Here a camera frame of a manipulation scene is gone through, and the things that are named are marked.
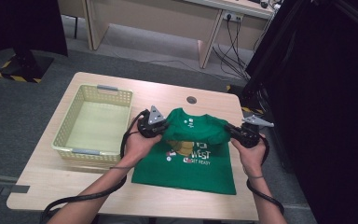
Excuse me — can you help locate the green dinosaur print t-shirt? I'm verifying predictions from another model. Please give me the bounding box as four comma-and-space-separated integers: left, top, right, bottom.
131, 107, 238, 196

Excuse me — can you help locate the left hand-held gripper cable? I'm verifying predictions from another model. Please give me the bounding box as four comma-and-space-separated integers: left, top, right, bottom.
40, 109, 150, 224

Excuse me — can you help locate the beige wooden desk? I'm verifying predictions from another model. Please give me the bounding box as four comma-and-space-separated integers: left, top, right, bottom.
56, 0, 276, 70

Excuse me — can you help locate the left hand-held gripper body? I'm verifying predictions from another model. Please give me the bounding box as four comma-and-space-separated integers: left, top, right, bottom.
137, 105, 171, 139

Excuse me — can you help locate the grey floor tape patch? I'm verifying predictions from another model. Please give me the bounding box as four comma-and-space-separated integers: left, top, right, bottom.
0, 184, 32, 197

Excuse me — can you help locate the hand-held gripper cable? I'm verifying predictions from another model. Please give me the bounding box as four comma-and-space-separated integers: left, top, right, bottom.
40, 109, 150, 224
245, 133, 285, 217

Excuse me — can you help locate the white power socket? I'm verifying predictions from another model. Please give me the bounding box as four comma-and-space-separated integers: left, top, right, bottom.
223, 10, 244, 22

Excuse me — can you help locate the black power cable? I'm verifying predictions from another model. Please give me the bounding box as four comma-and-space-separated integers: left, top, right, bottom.
220, 16, 252, 81
213, 14, 250, 80

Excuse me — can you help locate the black curtain beside stand base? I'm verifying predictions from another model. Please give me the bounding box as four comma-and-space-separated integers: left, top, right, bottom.
0, 0, 69, 87

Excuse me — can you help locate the person's left hand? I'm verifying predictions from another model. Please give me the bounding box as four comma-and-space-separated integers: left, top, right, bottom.
119, 125, 163, 169

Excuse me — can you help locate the pale green perforated plastic basket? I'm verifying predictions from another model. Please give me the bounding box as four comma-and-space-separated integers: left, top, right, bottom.
51, 83, 134, 165

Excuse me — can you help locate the black stand base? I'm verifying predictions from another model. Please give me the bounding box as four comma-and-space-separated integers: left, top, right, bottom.
0, 49, 56, 84

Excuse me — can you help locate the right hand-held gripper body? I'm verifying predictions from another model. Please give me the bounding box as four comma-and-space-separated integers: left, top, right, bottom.
234, 114, 275, 149

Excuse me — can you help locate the large black curtain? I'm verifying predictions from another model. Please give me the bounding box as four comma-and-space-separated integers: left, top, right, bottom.
245, 0, 358, 224

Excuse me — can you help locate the yellow black hazard tape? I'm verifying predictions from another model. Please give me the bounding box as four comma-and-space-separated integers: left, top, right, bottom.
241, 105, 265, 116

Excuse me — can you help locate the person's right hand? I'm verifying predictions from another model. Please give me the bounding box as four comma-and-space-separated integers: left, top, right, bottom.
230, 133, 269, 179

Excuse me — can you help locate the right hand-held gripper cable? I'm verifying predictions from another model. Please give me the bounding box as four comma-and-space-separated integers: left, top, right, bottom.
245, 133, 285, 217

